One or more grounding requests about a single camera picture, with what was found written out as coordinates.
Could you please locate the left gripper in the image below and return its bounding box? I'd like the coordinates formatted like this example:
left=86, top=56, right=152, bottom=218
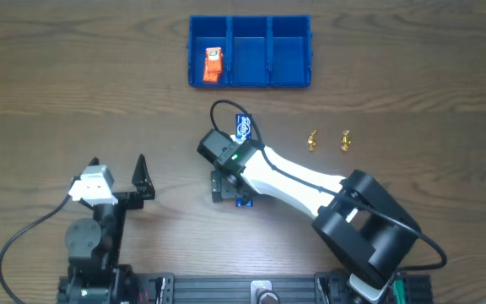
left=87, top=153, right=157, bottom=211

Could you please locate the orange candy box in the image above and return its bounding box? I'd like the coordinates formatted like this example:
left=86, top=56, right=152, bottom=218
left=202, top=62, right=222, bottom=84
left=204, top=46, right=224, bottom=74

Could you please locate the blue tray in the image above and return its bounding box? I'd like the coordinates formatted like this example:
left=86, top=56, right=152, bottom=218
left=186, top=14, right=314, bottom=90

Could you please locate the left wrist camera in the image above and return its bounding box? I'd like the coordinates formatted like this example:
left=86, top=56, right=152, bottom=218
left=67, top=165, right=119, bottom=207

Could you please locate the mounting rail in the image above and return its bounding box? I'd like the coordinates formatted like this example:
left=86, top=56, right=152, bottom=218
left=57, top=272, right=434, bottom=304

